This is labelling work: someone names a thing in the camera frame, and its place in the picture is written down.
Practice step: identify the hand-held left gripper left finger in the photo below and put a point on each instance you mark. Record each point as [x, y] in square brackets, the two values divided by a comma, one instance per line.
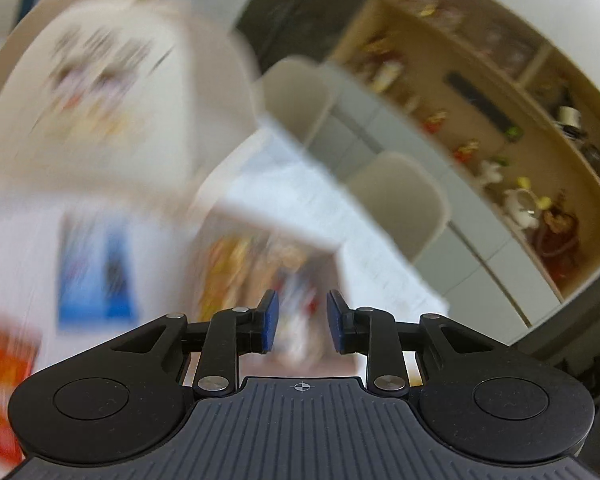
[269, 321]

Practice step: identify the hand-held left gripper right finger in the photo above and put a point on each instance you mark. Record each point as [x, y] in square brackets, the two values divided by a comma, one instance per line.
[335, 321]

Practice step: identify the pink cardboard box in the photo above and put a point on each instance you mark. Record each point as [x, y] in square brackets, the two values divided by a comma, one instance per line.
[280, 225]

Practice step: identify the beige dining chair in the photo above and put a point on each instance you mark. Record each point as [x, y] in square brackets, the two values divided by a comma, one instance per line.
[300, 100]
[405, 205]

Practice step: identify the white low cabinet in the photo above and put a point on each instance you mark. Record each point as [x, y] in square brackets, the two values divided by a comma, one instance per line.
[460, 240]

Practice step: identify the blue snack packet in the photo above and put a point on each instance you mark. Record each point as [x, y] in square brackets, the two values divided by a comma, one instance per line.
[115, 280]

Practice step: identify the red gold figurine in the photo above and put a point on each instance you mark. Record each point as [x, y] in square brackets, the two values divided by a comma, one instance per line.
[467, 151]
[435, 121]

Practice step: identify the white round teapot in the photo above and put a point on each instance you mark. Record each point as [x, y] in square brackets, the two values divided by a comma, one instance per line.
[521, 207]

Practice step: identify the brown doll figurine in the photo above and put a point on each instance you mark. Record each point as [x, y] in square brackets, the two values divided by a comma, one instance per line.
[560, 225]

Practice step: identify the cream printed food cover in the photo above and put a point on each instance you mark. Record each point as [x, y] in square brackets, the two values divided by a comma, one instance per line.
[105, 130]

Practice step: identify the cream drink cup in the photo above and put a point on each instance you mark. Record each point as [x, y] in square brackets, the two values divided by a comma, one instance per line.
[389, 74]

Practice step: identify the black rectangular strip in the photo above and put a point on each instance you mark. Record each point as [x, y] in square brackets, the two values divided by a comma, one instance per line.
[480, 102]

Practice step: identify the red snack packet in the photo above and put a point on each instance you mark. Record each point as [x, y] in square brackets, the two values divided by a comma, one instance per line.
[5, 360]

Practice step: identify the gold trophy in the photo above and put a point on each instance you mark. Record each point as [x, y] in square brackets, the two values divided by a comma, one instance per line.
[380, 47]

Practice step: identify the white mug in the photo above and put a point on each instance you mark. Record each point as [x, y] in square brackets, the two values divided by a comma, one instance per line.
[570, 116]

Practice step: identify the wooden wall shelf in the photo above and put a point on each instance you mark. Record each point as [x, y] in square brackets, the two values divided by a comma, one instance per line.
[530, 110]

